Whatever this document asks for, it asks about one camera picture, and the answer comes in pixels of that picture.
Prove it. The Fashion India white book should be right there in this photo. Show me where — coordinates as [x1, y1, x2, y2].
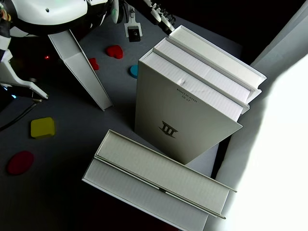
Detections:
[47, 28, 114, 112]

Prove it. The red star block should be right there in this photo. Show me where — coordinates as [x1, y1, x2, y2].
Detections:
[88, 57, 100, 71]

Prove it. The red heart block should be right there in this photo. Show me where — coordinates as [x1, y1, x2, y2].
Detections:
[105, 44, 124, 60]

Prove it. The blue round block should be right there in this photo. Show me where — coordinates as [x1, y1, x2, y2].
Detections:
[129, 64, 140, 79]

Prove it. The yellow square block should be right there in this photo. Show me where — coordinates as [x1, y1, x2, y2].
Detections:
[30, 117, 56, 140]

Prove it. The grey table cloth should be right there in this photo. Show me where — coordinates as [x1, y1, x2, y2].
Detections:
[0, 14, 244, 231]

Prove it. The grey plain-spine book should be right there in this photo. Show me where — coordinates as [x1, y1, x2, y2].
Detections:
[134, 47, 251, 166]

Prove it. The magenta round block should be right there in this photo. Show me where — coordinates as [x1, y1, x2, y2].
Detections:
[6, 151, 35, 176]

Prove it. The grey book with Chinese text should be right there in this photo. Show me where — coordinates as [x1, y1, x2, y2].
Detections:
[95, 129, 238, 217]

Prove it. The black-and-white spine book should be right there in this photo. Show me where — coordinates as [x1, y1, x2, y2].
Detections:
[81, 157, 227, 231]

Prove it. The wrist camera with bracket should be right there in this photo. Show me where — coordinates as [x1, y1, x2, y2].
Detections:
[0, 49, 49, 102]
[124, 8, 143, 43]

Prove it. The black cable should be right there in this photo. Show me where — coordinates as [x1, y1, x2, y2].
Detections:
[0, 101, 45, 132]

